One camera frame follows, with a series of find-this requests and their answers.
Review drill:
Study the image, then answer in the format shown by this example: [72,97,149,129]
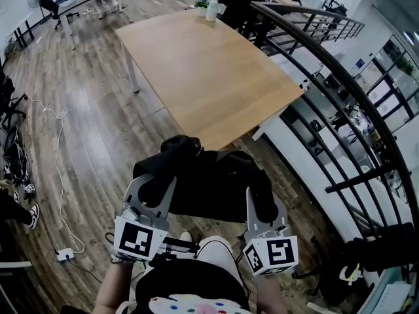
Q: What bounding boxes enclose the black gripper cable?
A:
[192,235,249,294]

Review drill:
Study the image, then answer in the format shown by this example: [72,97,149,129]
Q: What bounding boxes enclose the white mug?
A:
[205,0,221,22]

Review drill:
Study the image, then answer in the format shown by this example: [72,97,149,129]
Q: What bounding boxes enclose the white cart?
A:
[306,266,419,314]

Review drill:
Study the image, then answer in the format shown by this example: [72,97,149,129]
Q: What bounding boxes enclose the person's left forearm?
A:
[93,260,135,314]

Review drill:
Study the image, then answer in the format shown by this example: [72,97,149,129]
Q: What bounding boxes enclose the pile of black equipment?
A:
[2,126,37,198]

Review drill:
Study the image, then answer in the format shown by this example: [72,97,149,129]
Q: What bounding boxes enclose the small potted plant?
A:
[194,0,210,18]

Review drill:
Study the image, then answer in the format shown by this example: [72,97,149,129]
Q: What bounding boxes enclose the black top with dotted patch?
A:
[130,258,251,314]

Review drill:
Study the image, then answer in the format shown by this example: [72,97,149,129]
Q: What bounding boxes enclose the white and yellow toy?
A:
[338,262,364,286]

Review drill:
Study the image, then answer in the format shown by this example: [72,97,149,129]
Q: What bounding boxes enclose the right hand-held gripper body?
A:
[241,222,300,277]

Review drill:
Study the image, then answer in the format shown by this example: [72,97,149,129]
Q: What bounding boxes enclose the black high-back chair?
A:
[217,0,279,45]

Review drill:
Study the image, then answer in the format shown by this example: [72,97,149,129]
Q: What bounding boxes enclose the white cable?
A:
[24,95,85,254]

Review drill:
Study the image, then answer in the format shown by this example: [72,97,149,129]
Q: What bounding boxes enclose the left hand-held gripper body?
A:
[112,201,170,263]

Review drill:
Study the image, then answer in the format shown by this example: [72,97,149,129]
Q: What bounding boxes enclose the white power strip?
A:
[54,247,77,262]

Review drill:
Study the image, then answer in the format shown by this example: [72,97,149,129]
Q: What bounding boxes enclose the black padded chair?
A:
[294,222,419,307]

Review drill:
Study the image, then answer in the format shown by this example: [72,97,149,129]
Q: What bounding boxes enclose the person's white trousers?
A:
[183,235,245,287]

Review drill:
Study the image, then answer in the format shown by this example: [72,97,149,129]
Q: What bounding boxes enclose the white desk with black legs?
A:
[12,11,35,48]

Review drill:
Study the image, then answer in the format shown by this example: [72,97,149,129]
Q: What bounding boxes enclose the black bag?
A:
[132,135,278,224]

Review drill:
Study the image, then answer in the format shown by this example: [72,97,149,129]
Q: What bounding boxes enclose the black power cable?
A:
[67,258,103,283]

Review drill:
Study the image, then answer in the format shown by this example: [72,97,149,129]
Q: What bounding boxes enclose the wooden table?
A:
[115,9,304,152]

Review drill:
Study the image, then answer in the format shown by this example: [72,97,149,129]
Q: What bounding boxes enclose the black metal railing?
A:
[250,1,419,274]

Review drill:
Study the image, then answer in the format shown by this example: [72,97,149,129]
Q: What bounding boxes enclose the person's right forearm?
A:
[255,273,289,314]

